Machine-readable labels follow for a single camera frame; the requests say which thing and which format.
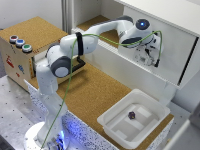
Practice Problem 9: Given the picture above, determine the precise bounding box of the green cable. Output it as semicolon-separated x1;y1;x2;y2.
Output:
39;29;164;150

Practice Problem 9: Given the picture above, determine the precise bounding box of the black door handle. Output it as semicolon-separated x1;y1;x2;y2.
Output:
177;44;196;86

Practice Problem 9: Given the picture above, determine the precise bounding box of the red button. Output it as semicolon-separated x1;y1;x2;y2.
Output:
8;34;19;44

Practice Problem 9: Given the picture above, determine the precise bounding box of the black drawer handle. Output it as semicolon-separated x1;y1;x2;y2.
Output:
76;55;86;72

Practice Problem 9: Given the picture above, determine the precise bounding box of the purple block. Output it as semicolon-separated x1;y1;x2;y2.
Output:
127;111;137;121

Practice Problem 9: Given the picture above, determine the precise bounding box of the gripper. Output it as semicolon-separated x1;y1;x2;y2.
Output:
133;41;161;68

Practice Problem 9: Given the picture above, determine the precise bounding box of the wooden drawer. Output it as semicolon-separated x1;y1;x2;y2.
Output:
29;53;85;83

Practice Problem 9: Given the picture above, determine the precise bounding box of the white plastic box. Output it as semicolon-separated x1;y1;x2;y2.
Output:
96;88;172;150

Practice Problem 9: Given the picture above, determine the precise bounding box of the blue button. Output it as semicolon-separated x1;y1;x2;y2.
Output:
15;38;26;48

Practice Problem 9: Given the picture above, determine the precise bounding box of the white cabinet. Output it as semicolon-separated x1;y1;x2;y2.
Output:
70;0;200;108

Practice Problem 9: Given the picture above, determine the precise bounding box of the white sliding door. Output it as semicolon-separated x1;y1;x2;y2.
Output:
117;5;198;90

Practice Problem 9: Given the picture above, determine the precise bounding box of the wooden drawer box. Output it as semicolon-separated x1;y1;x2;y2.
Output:
0;16;70;92

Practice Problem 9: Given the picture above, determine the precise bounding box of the green button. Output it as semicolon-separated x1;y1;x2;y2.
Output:
21;43;33;54

